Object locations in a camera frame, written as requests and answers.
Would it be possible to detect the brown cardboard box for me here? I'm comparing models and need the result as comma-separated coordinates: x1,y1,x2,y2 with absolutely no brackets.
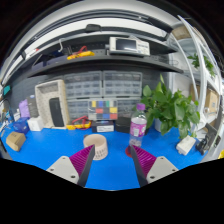
5,131,27,153

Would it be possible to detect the plain black box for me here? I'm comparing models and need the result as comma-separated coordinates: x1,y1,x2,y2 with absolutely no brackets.
114,116,133,134

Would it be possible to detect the purple plastic bag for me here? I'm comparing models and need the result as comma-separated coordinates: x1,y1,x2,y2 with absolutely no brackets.
18,99,32,119

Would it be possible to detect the black rounded case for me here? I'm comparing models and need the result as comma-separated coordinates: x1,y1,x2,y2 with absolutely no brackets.
48,97,65,128

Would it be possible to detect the white carton box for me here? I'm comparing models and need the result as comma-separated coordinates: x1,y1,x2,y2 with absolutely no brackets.
27,115,45,132

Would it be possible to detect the white dotted storage tray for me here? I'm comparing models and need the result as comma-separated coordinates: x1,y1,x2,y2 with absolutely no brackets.
34,79,71,130

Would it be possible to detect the dark workbench shelf unit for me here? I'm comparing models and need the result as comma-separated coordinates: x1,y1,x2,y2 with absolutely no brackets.
1,6,184,80

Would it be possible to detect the dark grey upright box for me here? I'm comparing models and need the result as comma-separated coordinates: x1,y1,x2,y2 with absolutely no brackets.
26,94,40,118

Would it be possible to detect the yellow multimeter with red leads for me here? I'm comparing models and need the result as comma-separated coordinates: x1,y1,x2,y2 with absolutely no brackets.
65,115,93,131

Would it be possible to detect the clear bottle with purple cap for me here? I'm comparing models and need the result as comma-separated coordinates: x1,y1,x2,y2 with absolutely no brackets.
128,102,148,150

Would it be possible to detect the blue carton box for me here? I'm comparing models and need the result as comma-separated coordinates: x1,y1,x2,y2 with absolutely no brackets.
12,117,31,135

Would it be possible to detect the clear organizer with coloured parts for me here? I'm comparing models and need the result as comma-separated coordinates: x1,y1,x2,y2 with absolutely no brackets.
87,99,119,121

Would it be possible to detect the white metal rack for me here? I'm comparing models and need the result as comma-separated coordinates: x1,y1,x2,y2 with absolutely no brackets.
168,14,224,141

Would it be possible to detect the grey small-parts drawer cabinet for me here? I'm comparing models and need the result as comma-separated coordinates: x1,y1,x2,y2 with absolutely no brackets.
117,97,143,118
63,70,103,100
102,70,144,98
66,98,90,120

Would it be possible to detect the beige patterned mug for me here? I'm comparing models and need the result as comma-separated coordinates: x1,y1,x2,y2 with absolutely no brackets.
82,133,109,161

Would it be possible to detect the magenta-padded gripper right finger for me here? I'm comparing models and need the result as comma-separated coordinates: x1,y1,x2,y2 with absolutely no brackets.
129,144,180,188

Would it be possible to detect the black box with white label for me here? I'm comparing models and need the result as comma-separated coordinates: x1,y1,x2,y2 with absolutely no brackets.
91,120,115,134

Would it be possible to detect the small white box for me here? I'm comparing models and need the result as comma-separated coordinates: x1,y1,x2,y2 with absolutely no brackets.
175,134,197,156

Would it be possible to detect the flat round red coaster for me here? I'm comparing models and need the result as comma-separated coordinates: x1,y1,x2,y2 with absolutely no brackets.
125,145,142,158

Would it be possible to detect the black stand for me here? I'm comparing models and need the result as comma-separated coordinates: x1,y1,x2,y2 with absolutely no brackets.
195,123,218,156

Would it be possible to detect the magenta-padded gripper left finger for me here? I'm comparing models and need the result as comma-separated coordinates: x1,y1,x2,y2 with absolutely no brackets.
45,144,97,188

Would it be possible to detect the green potted plant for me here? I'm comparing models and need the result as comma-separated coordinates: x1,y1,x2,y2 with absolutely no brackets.
139,73,201,140

